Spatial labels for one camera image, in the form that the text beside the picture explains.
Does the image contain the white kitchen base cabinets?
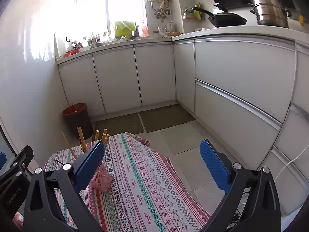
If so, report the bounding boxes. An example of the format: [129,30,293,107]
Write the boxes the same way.
[57,26,308,214]

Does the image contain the pink perforated utensil basket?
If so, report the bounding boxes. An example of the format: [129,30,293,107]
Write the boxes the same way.
[89,163,112,193]

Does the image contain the patterned embroidered tablecloth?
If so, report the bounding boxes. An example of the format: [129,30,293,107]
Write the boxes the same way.
[43,132,211,232]

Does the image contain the stainless steel steamer pot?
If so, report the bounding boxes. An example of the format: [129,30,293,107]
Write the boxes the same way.
[250,0,292,28]

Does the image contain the red plastic basin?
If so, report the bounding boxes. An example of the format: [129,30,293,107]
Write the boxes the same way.
[64,49,80,58]

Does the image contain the bamboo chopstick in basket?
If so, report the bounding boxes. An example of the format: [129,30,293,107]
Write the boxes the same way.
[94,130,99,141]
[61,131,77,159]

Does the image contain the person's right hand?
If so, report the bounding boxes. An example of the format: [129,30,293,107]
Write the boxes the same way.
[13,212,24,231]

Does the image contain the black wok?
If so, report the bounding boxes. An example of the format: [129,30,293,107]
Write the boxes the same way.
[192,3,247,28]

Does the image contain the red-rimmed dark trash bin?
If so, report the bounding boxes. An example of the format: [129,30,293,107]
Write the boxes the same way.
[62,103,94,140]

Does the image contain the white electric kettle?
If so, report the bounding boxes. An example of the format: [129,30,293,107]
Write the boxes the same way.
[166,22,174,32]

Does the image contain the white cable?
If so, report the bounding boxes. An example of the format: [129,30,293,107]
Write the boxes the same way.
[273,144,309,182]

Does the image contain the wall rack with packets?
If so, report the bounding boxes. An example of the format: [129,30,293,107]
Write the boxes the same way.
[182,7,204,21]

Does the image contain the yellow-green plastic item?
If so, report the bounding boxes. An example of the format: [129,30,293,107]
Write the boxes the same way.
[115,21,136,39]

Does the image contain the bamboo chopstick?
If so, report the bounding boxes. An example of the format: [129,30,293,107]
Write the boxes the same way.
[104,134,110,148]
[94,130,99,141]
[77,127,87,154]
[101,129,107,142]
[61,131,77,159]

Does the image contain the dark green floor mat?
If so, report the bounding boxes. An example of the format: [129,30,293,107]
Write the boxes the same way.
[94,119,144,136]
[140,104,195,132]

